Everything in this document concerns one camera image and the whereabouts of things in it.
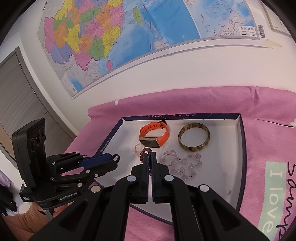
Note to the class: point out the pink knit sleeve forearm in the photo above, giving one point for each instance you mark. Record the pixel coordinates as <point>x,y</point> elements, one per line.
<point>31,221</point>

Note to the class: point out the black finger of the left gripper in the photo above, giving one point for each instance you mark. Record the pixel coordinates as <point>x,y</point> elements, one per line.
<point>101,167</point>

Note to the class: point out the purple white jewelry box tray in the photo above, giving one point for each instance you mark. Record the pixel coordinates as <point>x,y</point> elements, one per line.
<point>221,164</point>

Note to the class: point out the person's left hand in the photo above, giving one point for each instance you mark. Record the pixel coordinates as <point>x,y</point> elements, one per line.
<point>54,212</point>

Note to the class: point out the pink floral bedsheet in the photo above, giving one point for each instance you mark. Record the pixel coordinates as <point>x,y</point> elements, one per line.
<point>269,122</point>

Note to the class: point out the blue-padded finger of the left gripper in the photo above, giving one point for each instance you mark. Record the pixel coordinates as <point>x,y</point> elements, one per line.
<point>97,160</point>

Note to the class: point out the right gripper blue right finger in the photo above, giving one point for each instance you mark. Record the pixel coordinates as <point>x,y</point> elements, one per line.
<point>160,193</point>

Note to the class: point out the colourful wall map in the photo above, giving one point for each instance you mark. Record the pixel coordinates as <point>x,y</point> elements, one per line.
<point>87,41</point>

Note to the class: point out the grey wooden door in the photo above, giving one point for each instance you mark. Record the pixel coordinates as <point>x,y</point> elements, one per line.
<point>22,102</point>

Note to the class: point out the white wall socket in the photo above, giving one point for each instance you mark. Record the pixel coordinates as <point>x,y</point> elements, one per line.
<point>275,22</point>

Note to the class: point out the tortoiseshell bangle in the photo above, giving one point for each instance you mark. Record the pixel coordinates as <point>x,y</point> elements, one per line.
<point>194,137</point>

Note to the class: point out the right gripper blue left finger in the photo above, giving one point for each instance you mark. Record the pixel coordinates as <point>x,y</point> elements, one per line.
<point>140,187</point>

